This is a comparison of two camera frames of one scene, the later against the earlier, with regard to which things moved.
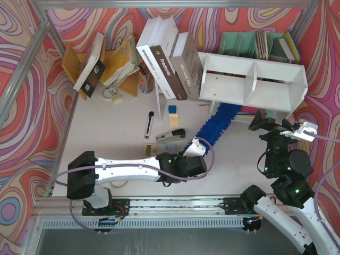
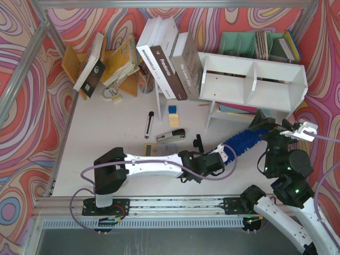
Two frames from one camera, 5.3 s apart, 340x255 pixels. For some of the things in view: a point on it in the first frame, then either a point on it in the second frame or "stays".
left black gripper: [195, 164] to [200, 143]
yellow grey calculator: [151, 150] stays
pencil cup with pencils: [146, 79] stays
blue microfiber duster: [214, 129] to [241, 142]
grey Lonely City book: [187, 60] stays
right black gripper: [272, 127] stays
